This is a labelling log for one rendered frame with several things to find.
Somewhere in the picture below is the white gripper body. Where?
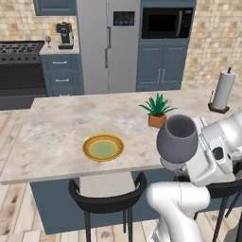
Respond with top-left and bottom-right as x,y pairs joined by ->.
184,116 -> 221,187

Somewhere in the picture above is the dark grey wine glass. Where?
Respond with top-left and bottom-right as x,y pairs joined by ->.
156,113 -> 199,173

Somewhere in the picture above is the yellow and green plate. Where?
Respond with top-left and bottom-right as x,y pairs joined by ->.
82,133 -> 126,163

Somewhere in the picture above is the small grey wine glass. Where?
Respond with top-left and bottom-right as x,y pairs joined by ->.
44,35 -> 53,49

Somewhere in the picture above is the black bar stool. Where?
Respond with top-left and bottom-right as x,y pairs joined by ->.
192,164 -> 242,242
68,171 -> 148,242

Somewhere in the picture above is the potted green plant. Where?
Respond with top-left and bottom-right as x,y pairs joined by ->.
138,93 -> 179,130

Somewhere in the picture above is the paper towel holder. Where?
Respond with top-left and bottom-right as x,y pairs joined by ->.
207,66 -> 237,114

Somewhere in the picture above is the blue tall cupboard run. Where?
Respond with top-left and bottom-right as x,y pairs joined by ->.
135,0 -> 198,93

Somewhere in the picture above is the black microwave oven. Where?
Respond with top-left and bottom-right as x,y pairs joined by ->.
141,7 -> 194,40

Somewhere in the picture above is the blue kitchen island base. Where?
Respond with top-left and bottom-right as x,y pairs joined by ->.
29,168 -> 242,236

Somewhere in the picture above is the stainless steel fridge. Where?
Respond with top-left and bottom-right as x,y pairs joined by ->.
76,0 -> 142,95

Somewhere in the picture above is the blue drawer cabinet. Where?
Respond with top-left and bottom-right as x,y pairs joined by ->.
39,52 -> 85,97

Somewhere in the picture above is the black coffee machine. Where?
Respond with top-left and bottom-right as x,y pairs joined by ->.
55,22 -> 76,50

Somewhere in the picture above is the black stove with oven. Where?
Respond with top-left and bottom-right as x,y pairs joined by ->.
0,40 -> 49,112

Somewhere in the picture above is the blue wall cupboard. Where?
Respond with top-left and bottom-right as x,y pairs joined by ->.
32,0 -> 78,17

